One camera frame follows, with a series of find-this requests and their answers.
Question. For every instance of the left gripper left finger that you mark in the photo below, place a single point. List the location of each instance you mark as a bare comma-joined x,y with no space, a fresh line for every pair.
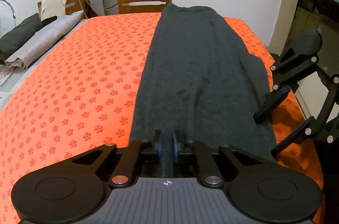
133,158

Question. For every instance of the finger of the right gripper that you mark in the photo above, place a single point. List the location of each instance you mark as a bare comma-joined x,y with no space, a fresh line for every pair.
301,133
271,102

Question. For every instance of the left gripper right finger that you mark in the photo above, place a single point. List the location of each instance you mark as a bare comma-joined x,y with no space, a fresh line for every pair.
193,158

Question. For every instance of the dark grey sweatpants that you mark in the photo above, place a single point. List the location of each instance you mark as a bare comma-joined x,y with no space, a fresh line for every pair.
200,79

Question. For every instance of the orange floral table mat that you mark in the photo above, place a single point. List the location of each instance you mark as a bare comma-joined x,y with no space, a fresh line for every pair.
80,96

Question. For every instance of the light grey folded garment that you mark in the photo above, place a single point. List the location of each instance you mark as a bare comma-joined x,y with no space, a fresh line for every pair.
43,40

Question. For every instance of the dark grey folded garment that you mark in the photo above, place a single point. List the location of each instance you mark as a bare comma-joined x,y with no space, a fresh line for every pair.
18,36

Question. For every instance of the wooden chair with bag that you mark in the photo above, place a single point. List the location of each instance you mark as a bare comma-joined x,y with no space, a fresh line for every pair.
73,6

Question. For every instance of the beige cloth on chair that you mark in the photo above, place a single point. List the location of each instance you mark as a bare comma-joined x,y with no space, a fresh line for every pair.
50,8

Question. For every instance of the plastic covered appliance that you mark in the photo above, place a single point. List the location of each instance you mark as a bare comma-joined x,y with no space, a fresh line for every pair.
8,17

